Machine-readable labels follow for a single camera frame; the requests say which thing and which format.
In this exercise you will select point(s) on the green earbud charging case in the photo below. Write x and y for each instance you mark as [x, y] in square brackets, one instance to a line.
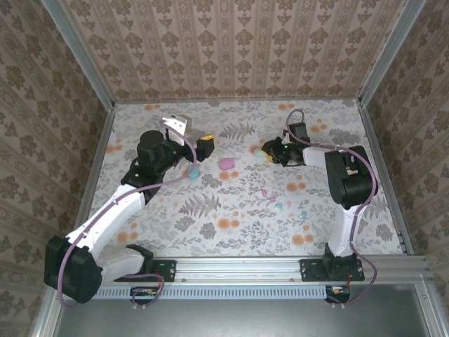
[259, 153]

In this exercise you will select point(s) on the pink earbud charging case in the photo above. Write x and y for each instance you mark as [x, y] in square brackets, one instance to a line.
[226, 164]

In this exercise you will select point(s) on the blue earbud charging case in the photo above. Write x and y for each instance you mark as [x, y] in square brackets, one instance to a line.
[194, 174]

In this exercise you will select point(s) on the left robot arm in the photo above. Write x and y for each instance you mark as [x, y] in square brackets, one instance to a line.
[115, 210]

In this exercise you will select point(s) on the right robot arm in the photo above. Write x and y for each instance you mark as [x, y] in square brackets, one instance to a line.
[350, 182]

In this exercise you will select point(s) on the black connector box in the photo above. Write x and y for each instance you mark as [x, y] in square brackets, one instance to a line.
[338, 290]
[145, 291]

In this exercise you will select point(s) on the grey metal panel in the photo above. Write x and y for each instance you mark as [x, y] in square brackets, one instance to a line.
[238, 319]

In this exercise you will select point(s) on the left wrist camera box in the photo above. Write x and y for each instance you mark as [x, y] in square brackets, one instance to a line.
[184, 123]

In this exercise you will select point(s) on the aluminium frame profile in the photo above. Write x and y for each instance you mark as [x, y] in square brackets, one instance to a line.
[83, 56]
[95, 158]
[43, 319]
[377, 147]
[238, 268]
[389, 52]
[429, 309]

